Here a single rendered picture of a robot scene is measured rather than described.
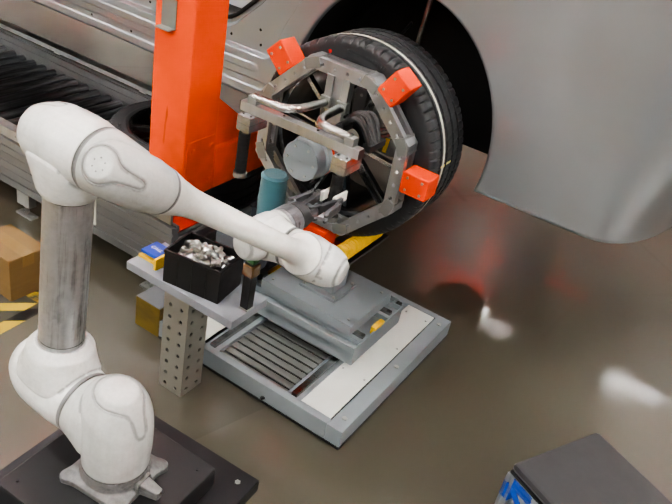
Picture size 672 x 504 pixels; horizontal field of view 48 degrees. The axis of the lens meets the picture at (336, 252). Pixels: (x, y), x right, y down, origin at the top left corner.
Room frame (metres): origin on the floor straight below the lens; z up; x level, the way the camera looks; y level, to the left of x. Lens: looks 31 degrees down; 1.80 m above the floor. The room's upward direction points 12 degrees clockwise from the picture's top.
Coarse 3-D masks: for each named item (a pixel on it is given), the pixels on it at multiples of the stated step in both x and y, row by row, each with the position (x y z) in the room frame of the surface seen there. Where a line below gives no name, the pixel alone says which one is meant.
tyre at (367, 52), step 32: (352, 32) 2.37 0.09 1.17; (384, 32) 2.40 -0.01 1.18; (384, 64) 2.20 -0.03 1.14; (416, 64) 2.26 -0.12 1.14; (416, 96) 2.15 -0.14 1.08; (448, 96) 2.27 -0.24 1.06; (416, 128) 2.13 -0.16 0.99; (448, 128) 2.20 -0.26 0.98; (416, 160) 2.12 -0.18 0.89; (448, 160) 2.20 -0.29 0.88; (384, 224) 2.14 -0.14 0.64
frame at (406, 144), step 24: (288, 72) 2.25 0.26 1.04; (312, 72) 2.27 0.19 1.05; (336, 72) 2.17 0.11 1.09; (360, 72) 2.14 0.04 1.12; (384, 120) 2.09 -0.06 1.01; (264, 144) 2.28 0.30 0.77; (408, 144) 2.05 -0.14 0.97; (288, 192) 2.23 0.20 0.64; (360, 216) 2.09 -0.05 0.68; (384, 216) 2.05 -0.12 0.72
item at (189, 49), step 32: (160, 0) 2.28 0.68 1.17; (192, 0) 2.23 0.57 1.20; (224, 0) 2.34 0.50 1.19; (160, 32) 2.28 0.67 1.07; (192, 32) 2.22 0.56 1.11; (224, 32) 2.35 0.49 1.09; (160, 64) 2.28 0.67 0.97; (192, 64) 2.23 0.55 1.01; (160, 96) 2.27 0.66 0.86; (192, 96) 2.24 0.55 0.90; (160, 128) 2.27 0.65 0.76; (192, 128) 2.25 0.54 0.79; (192, 160) 2.25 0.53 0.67
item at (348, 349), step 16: (256, 288) 2.34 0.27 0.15; (272, 304) 2.24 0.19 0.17; (288, 304) 2.27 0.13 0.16; (272, 320) 2.23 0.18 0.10; (288, 320) 2.20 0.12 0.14; (304, 320) 2.21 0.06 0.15; (368, 320) 2.29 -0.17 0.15; (384, 320) 2.31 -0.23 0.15; (304, 336) 2.17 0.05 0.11; (320, 336) 2.14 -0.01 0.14; (336, 336) 2.15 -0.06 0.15; (352, 336) 2.15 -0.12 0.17; (368, 336) 2.16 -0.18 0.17; (336, 352) 2.10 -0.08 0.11; (352, 352) 2.08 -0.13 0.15
